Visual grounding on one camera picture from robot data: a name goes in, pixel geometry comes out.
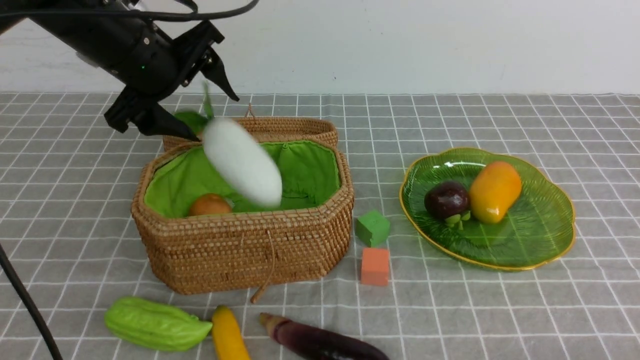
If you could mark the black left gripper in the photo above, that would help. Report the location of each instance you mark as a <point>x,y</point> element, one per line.
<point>157,66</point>

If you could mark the white radish with green leaves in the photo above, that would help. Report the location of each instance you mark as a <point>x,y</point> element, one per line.
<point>235,154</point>

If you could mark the green bitter gourd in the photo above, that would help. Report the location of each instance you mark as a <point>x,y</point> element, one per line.
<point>154,325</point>

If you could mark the yellow banana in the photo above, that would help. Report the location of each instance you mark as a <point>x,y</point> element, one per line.
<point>227,335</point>

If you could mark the dark purple mangosteen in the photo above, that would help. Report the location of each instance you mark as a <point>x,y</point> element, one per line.
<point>449,202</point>

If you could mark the yellow orange mango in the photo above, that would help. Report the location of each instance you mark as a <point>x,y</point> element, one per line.
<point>493,192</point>

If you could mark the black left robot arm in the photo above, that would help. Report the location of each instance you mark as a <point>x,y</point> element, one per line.
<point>102,40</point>

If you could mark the woven rattan basket lid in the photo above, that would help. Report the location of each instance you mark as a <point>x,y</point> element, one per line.
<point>262,128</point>

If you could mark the grey checked tablecloth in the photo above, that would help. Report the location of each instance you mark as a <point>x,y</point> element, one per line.
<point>67,182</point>

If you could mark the woven rattan basket green lining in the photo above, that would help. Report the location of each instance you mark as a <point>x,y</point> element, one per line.
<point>244,250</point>

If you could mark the green foam cube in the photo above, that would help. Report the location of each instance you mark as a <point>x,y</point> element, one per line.
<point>372,228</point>

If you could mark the orange foam cube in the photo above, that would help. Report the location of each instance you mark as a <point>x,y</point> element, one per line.
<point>375,267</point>

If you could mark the purple eggplant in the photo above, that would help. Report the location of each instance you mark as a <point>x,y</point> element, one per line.
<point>313,343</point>

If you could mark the green glass leaf plate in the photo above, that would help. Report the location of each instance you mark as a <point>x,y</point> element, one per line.
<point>538,229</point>

